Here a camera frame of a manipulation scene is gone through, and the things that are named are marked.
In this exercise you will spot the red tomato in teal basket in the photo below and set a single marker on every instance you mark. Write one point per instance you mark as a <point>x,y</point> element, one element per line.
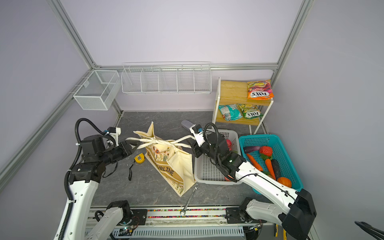
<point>266,151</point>

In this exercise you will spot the cream floral tote bag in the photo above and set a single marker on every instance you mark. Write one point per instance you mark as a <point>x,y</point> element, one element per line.
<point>169,158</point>

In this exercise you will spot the green Fox's candy bag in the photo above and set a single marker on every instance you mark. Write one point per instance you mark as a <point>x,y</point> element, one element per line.
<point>250,111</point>

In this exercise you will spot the grey cloth pad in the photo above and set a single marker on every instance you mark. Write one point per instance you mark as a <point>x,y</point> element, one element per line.
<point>187,124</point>

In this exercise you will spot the orange carrot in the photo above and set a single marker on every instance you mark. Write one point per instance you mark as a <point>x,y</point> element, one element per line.
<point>254,162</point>
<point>269,165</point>

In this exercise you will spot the orange pumpkin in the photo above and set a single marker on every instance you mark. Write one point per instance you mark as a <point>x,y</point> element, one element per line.
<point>285,181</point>

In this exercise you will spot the red dragon fruit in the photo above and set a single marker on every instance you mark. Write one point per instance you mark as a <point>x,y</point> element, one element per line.
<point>229,144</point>

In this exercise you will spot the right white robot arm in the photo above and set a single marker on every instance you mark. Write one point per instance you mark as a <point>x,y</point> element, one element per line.
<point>294,211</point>

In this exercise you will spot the silver combination wrench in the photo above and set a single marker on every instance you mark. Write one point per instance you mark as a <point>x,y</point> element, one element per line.
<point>184,210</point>

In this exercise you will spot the dark green cucumber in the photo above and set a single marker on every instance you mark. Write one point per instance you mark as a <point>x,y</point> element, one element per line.
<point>276,168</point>

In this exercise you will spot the white plastic basket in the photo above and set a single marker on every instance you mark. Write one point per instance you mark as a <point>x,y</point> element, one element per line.
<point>205,172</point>

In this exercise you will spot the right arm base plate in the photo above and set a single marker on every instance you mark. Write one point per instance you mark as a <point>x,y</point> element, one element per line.
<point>239,216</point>

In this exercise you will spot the yellow handled pliers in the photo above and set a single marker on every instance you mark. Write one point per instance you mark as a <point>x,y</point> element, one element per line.
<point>280,233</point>

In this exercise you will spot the teal snack bag lower shelf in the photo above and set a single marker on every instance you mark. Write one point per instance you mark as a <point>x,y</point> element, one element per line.
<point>230,112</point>

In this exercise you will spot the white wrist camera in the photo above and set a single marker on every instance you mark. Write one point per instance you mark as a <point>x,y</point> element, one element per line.
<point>196,132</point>
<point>114,132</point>

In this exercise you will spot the long white wire basket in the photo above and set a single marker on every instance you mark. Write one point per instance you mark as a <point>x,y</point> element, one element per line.
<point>167,78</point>

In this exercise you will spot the yellow tape measure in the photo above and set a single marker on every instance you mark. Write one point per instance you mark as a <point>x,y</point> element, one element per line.
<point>139,159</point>

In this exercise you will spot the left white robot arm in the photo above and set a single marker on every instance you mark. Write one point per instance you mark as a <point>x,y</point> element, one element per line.
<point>81,183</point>

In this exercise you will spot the white two-tier wooden shelf rack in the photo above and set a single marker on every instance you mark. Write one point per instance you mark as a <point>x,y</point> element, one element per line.
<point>235,92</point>

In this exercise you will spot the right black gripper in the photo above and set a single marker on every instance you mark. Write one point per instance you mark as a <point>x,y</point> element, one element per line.
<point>197,150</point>

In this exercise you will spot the small purple eggplant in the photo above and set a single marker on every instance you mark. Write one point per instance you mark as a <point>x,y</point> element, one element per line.
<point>250,149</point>

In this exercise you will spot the orange Fox's candy bag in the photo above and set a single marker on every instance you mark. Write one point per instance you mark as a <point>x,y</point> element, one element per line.
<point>260,90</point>

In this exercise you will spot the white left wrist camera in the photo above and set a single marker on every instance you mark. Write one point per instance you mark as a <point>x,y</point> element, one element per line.
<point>114,132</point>

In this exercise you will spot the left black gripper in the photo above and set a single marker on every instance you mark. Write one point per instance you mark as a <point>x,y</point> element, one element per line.
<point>125,146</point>

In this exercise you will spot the small white mesh basket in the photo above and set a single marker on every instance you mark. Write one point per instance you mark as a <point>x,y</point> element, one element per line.
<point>99,90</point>

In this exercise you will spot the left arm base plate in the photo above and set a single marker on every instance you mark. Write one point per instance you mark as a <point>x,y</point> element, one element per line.
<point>138,218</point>

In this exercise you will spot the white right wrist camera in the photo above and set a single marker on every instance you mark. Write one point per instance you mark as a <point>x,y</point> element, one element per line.
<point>196,132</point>

